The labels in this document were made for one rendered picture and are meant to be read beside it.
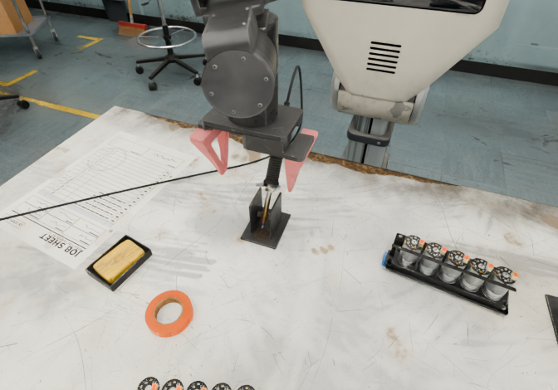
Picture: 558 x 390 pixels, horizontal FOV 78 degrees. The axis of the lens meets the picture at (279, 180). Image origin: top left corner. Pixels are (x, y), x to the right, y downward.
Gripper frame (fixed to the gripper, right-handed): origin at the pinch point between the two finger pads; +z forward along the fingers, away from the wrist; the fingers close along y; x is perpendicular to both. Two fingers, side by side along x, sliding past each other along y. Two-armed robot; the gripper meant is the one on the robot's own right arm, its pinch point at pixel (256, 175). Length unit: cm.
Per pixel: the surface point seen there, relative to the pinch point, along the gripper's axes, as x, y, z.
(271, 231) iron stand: 1.2, 1.4, 11.7
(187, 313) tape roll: -14.4, -4.1, 13.2
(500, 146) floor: 165, 76, 85
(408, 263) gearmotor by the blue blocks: 2.0, 21.8, 11.1
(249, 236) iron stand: 0.5, -2.0, 13.6
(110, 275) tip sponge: -13.5, -17.1, 12.7
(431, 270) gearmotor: 1.7, 24.7, 10.8
